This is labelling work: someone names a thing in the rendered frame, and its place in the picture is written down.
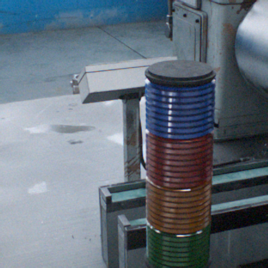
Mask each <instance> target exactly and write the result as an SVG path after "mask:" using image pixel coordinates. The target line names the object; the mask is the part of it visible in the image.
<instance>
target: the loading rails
mask: <svg viewBox="0 0 268 268"><path fill-rule="evenodd" d="M212 180H213V183H212V194H211V196H212V199H211V228H210V229H211V232H210V234H211V236H210V253H211V256H212V261H211V265H210V267H209V268H236V266H237V265H240V264H242V263H247V262H251V261H257V260H263V259H265V258H268V158H265V159H258V160H251V161H247V162H243V163H236V164H232V165H225V166H218V167H213V179H212ZM146 189H147V188H146V178H144V179H137V180H133V181H126V182H119V183H115V184H108V185H100V186H99V204H100V205H99V206H100V234H101V250H102V257H103V259H104V261H105V263H106V265H107V266H108V268H115V267H119V268H148V267H147V265H146V264H145V252H146V251H147V213H146V210H147V209H146V205H147V204H146V200H147V199H146V195H147V194H146Z"/></svg>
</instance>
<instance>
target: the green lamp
mask: <svg viewBox="0 0 268 268"><path fill-rule="evenodd" d="M210 228H211V222H209V224H208V225H207V226H206V227H204V228H202V229H200V230H198V231H195V232H191V233H168V232H164V231H161V230H159V229H157V228H155V227H153V226H152V225H151V224H149V222H148V221H147V258H148V261H149V263H150V264H151V265H152V266H153V267H154V268H203V267H204V266H205V265H206V264H207V262H208V260H209V254H210V253H209V252H210V236H211V234H210V232H211V229H210Z"/></svg>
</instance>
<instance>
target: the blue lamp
mask: <svg viewBox="0 0 268 268"><path fill-rule="evenodd" d="M145 82H146V83H145V87H146V89H145V94H146V95H145V99H146V101H145V105H146V107H145V110H146V113H145V116H146V118H145V122H146V125H145V128H146V129H147V130H148V131H149V132H150V133H152V134H153V135H156V136H159V137H162V138H167V139H194V138H199V137H202V136H205V135H207V134H209V133H211V132H212V131H213V130H214V128H215V126H214V122H215V119H214V117H215V113H214V112H215V94H216V91H215V88H216V84H215V82H216V78H213V79H212V80H211V81H210V82H208V83H205V84H201V85H198V86H190V87H172V86H163V85H159V84H156V83H153V82H152V81H150V80H149V79H148V78H147V77H145Z"/></svg>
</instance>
